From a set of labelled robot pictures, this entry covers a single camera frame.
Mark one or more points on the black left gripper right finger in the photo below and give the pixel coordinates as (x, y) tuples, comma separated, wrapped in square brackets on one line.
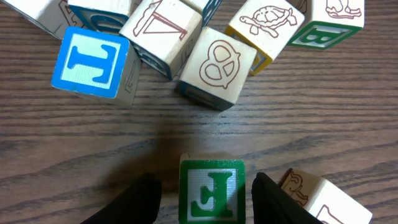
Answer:
[(271, 205)]

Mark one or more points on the turtle picture wooden block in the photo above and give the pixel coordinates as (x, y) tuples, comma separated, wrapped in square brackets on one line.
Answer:
[(267, 26)]

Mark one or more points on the red picture far-left block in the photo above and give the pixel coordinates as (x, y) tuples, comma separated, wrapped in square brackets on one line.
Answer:
[(53, 16)]

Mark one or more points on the green B wooden block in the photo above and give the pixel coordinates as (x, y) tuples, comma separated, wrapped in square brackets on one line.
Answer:
[(327, 22)]

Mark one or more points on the red letter wooden block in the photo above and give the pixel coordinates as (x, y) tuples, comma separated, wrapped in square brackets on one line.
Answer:
[(323, 199)]

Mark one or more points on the sailboat picture wooden block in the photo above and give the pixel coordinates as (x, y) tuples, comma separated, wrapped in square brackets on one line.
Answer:
[(163, 33)]

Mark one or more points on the brown circle picture block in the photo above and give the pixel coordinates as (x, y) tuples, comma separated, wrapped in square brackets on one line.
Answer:
[(104, 15)]

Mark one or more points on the pretzel picture wooden block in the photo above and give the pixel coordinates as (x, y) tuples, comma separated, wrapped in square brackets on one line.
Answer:
[(216, 70)]

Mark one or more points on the blue letter wooden block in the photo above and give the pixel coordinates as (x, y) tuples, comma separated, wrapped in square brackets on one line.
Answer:
[(97, 65)]

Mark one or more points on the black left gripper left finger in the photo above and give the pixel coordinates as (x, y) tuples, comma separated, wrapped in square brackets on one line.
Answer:
[(139, 204)]

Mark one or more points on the green letter wooden block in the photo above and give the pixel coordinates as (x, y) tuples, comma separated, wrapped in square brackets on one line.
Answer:
[(211, 189)]

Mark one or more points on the top row picture block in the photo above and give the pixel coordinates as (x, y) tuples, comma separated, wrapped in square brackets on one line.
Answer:
[(206, 8)]

